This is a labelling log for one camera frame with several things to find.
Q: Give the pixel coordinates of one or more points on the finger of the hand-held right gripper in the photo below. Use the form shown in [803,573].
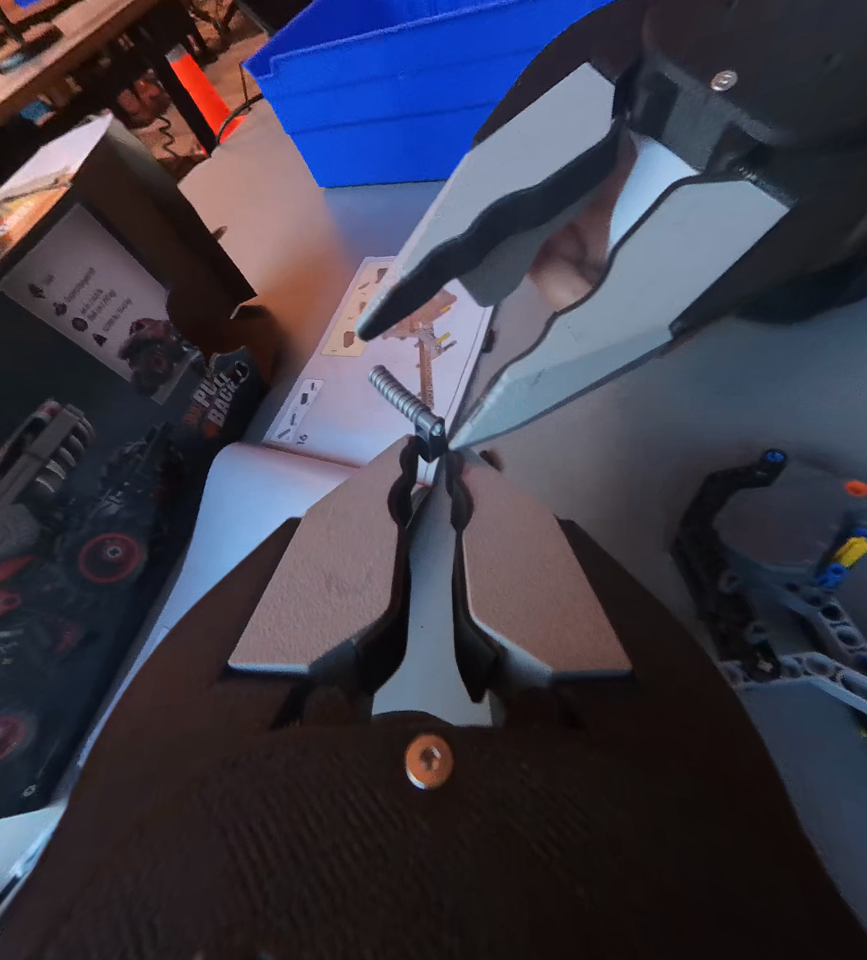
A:
[628,315]
[523,157]

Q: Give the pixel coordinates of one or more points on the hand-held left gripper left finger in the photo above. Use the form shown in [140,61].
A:
[328,570]

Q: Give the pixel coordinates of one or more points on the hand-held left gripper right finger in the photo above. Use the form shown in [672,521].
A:
[538,577]

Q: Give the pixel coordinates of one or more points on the grey spring lego shock absorber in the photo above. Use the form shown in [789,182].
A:
[403,396]

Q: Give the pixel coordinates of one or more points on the lego instruction booklet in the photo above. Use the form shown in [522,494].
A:
[373,405]

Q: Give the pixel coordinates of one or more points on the black grey lego chassis assembly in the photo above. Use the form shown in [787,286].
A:
[778,600]

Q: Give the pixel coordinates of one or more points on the black lego truck box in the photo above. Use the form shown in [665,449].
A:
[66,480]

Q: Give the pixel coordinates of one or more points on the person's right hand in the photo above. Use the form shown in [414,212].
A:
[576,262]

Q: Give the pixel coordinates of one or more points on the blue plastic bin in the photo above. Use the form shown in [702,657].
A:
[403,82]

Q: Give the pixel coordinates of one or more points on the orange cone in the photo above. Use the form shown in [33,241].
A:
[197,90]

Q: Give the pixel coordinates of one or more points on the wooden table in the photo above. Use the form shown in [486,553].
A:
[66,45]

